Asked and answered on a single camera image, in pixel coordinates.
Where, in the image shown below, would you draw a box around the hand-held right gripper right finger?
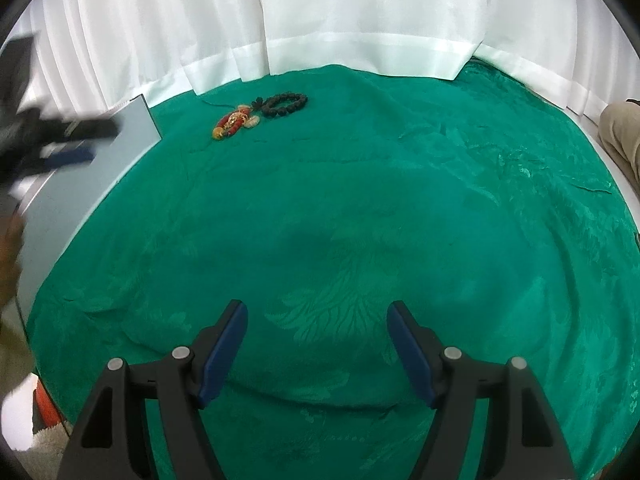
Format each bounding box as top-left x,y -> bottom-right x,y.
386,300 -> 576,480

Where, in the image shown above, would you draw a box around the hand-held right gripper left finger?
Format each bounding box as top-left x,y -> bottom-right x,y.
57,299 -> 249,480

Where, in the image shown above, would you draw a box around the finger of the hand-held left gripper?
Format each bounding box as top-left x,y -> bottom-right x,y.
42,146 -> 97,172
37,117 -> 124,144

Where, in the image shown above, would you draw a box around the white cardboard box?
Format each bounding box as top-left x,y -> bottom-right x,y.
10,93 -> 164,331

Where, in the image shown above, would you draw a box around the red and gold bracelet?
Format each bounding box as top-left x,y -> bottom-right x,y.
211,103 -> 261,140

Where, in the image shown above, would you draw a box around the black bead bracelet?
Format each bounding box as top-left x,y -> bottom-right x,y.
252,91 -> 310,121

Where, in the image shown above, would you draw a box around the person's left hand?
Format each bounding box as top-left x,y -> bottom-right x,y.
0,210 -> 26,311

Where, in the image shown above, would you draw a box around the green patterned cloth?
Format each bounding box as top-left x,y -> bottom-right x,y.
25,60 -> 638,480

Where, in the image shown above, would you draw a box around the orange object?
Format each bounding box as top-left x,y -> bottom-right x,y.
32,374 -> 67,435

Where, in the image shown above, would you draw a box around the beige rug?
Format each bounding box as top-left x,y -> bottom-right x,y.
32,419 -> 77,463

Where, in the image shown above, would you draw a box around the white curtain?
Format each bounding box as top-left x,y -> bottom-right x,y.
20,0 -> 640,128

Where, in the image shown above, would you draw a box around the person's beige trouser leg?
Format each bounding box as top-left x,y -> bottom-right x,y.
598,100 -> 640,187

